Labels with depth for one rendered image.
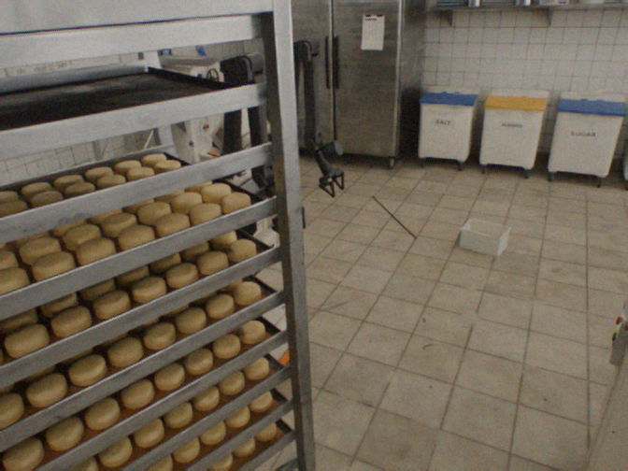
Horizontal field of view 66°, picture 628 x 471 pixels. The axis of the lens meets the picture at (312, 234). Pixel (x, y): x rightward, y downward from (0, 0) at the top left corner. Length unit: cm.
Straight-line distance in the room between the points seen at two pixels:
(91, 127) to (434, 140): 480
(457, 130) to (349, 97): 116
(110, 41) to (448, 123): 472
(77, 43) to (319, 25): 466
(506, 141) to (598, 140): 78
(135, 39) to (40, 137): 16
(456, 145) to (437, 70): 98
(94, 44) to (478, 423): 223
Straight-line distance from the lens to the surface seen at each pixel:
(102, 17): 59
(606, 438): 199
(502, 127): 512
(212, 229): 73
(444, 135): 524
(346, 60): 512
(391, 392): 255
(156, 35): 64
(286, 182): 75
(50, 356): 72
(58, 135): 62
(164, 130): 113
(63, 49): 61
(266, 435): 112
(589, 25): 561
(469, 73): 574
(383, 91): 503
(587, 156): 518
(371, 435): 237
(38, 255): 75
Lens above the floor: 182
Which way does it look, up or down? 28 degrees down
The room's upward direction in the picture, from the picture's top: 3 degrees counter-clockwise
